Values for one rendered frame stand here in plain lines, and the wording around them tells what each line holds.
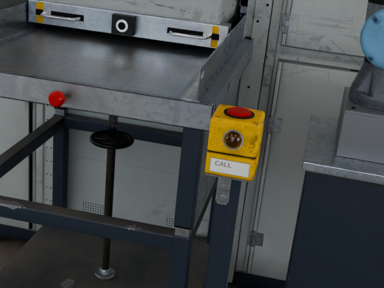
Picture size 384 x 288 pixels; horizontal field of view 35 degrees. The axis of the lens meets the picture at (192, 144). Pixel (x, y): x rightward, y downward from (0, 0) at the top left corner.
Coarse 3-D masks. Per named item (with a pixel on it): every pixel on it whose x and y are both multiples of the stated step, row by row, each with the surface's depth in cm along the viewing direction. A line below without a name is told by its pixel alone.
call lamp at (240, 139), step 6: (228, 132) 96; (234, 132) 96; (240, 132) 96; (222, 138) 97; (228, 138) 96; (234, 138) 95; (240, 138) 96; (228, 144) 96; (234, 144) 96; (240, 144) 96
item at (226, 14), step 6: (222, 0) 154; (228, 0) 164; (234, 0) 176; (222, 6) 156; (228, 6) 165; (234, 6) 178; (240, 6) 191; (222, 12) 157; (228, 12) 167; (234, 12) 180; (222, 18) 159; (228, 18) 169
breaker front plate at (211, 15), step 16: (48, 0) 163; (64, 0) 162; (80, 0) 162; (96, 0) 161; (112, 0) 160; (128, 0) 159; (144, 0) 158; (160, 0) 157; (176, 0) 156; (192, 0) 155; (208, 0) 154; (160, 16) 158; (176, 16) 158; (192, 16) 157; (208, 16) 156
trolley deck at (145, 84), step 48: (0, 48) 144; (48, 48) 149; (96, 48) 153; (144, 48) 158; (192, 48) 164; (240, 48) 169; (0, 96) 129; (48, 96) 127; (96, 96) 124; (144, 96) 122
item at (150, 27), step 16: (32, 0) 163; (32, 16) 165; (64, 16) 163; (80, 16) 162; (96, 16) 161; (144, 16) 158; (144, 32) 160; (160, 32) 159; (176, 32) 158; (192, 32) 157; (224, 32) 155
